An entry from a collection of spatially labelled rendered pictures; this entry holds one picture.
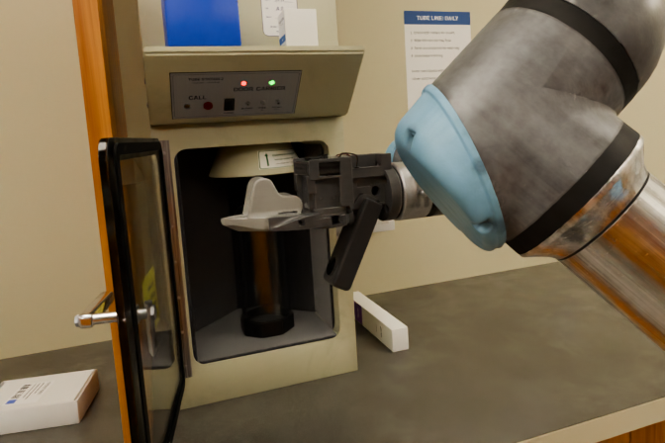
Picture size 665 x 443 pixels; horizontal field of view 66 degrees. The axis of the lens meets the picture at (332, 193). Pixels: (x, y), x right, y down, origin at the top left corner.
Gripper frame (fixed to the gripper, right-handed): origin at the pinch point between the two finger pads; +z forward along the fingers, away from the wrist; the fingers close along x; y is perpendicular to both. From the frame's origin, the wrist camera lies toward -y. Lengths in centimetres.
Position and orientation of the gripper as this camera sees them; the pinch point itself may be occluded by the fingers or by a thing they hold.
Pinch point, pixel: (233, 226)
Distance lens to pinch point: 60.5
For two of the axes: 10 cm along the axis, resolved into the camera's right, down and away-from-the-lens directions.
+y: -0.6, -9.9, -1.2
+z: -9.4, 1.0, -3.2
